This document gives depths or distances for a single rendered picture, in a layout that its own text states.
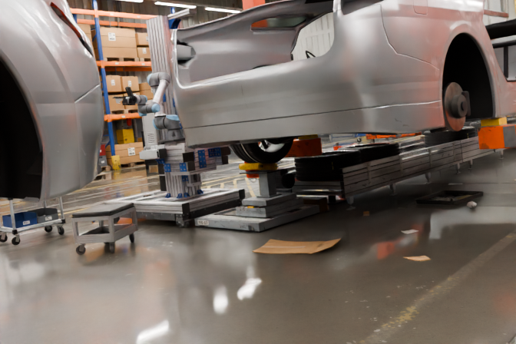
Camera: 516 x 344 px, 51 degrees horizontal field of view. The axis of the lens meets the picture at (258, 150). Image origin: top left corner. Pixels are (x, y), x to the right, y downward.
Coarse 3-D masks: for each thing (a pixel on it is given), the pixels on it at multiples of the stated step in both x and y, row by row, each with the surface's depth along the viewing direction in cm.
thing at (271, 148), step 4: (256, 144) 458; (264, 144) 492; (268, 144) 498; (272, 144) 494; (276, 144) 490; (280, 144) 486; (284, 144) 483; (260, 148) 461; (264, 148) 496; (268, 148) 492; (272, 148) 488; (276, 148) 484; (280, 148) 480; (264, 152) 464; (268, 152) 468; (272, 152) 474; (276, 152) 475
